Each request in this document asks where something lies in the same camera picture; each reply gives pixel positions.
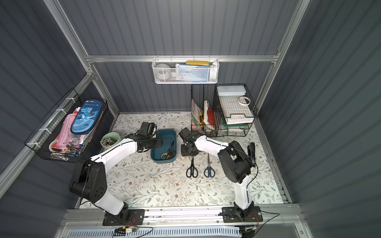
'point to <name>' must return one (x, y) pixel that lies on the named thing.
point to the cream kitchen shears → (183, 158)
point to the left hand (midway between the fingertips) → (161, 142)
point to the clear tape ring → (244, 104)
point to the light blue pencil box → (231, 90)
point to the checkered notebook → (230, 105)
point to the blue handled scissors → (209, 171)
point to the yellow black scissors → (171, 153)
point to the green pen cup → (109, 140)
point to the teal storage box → (168, 135)
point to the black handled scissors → (192, 171)
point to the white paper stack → (239, 119)
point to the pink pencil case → (66, 139)
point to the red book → (211, 118)
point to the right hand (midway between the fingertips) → (188, 151)
